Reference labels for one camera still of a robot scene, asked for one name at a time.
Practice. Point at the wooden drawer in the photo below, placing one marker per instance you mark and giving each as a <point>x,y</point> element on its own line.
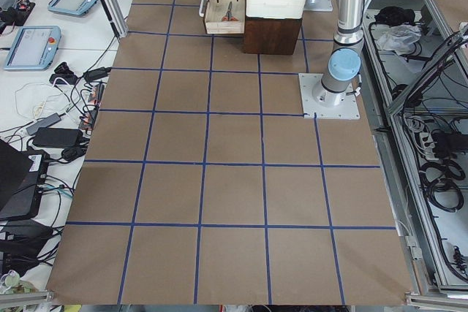
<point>216,10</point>

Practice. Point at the teach pendant near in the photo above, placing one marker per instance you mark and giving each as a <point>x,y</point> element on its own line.
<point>33,48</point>

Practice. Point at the orange grey handled scissors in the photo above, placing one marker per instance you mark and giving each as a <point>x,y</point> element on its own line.
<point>228,16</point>

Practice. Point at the black power adapter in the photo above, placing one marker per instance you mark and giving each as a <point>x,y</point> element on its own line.
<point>57,137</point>

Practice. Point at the dark brown wooden drawer cabinet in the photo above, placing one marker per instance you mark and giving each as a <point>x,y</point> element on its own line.
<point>271,36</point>

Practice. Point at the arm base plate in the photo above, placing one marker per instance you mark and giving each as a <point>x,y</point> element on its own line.
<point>319,103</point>
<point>318,6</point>

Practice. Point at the white plastic drawer handle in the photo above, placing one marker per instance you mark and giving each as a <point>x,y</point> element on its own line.
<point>202,8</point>

